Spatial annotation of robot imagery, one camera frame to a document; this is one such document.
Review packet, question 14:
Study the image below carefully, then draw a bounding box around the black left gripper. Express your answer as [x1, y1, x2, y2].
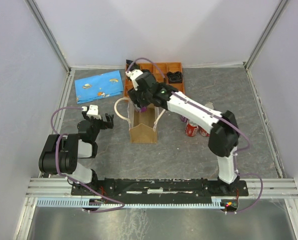
[82, 111, 114, 142]

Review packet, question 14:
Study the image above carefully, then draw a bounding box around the purple can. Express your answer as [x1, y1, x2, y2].
[139, 106, 147, 113]
[180, 115, 188, 123]
[204, 102, 215, 110]

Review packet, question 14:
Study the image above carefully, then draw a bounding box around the red can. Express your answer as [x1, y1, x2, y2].
[185, 119, 199, 137]
[199, 126, 210, 137]

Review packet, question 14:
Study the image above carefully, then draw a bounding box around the purple can front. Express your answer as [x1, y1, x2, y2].
[204, 102, 215, 110]

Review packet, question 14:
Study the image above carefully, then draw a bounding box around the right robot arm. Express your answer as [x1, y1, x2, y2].
[126, 69, 240, 196]

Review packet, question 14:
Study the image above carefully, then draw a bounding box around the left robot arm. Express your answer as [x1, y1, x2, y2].
[38, 112, 114, 195]

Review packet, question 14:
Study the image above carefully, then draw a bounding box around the orange wooden compartment tray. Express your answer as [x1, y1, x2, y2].
[136, 62, 185, 93]

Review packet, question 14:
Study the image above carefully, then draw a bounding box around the dark rolled tie top left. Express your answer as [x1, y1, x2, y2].
[125, 59, 140, 73]

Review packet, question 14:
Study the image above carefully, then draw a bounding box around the dark rolled tie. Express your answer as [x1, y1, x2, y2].
[166, 71, 183, 84]
[125, 59, 140, 73]

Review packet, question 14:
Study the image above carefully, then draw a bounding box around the dark rolled tie right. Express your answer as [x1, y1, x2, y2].
[166, 71, 183, 84]

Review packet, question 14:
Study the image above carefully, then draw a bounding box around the blue patterned folded cloth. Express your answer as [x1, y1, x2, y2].
[74, 70, 124, 104]

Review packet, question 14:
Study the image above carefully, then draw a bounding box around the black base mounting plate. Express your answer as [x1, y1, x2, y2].
[70, 177, 250, 203]

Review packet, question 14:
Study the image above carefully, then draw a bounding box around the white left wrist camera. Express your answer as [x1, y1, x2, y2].
[82, 104, 102, 119]

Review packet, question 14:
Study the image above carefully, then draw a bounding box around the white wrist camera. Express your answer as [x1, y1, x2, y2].
[125, 69, 144, 91]
[82, 104, 102, 119]

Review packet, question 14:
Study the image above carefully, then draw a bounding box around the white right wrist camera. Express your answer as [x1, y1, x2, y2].
[125, 69, 144, 91]

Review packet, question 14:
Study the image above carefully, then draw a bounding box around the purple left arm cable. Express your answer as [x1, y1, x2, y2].
[50, 106, 126, 213]

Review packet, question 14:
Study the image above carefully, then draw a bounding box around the light blue cable duct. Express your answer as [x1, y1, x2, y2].
[36, 197, 225, 210]

